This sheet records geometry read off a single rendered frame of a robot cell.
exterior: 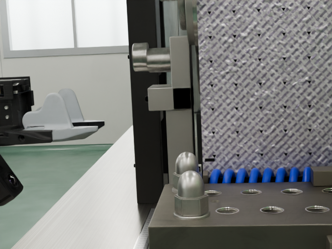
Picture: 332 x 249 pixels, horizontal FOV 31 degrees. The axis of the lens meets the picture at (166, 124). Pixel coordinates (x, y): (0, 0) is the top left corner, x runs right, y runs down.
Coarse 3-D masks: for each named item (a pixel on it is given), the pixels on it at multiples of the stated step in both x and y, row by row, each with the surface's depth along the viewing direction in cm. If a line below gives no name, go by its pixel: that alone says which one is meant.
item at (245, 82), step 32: (224, 64) 74; (256, 64) 74; (288, 64) 73; (320, 64) 73; (224, 96) 75; (256, 96) 74; (288, 96) 74; (320, 96) 74; (224, 128) 75; (256, 128) 75; (288, 128) 74; (320, 128) 74; (224, 160) 76; (256, 160) 75; (288, 160) 75; (320, 160) 75
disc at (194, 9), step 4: (192, 0) 72; (196, 0) 72; (192, 4) 72; (196, 4) 72; (196, 8) 72; (196, 12) 73; (196, 16) 73; (196, 20) 73; (196, 24) 73; (196, 28) 74; (196, 32) 74; (196, 36) 74; (196, 40) 75; (196, 44) 75; (196, 48) 76; (196, 52) 77
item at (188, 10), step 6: (186, 0) 74; (186, 6) 74; (186, 12) 74; (192, 12) 74; (186, 18) 75; (192, 18) 75; (186, 24) 75; (192, 24) 75; (192, 30) 76; (192, 36) 77; (192, 42) 78
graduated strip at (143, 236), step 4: (152, 208) 109; (148, 212) 106; (152, 212) 106; (148, 216) 104; (148, 220) 102; (144, 224) 100; (148, 224) 100; (144, 228) 98; (140, 232) 96; (144, 232) 96; (140, 236) 94; (144, 236) 94; (148, 236) 94; (136, 240) 92; (140, 240) 92; (144, 240) 92; (148, 240) 92; (136, 244) 91; (140, 244) 91; (144, 244) 90; (148, 244) 90; (136, 248) 89; (140, 248) 89; (144, 248) 89
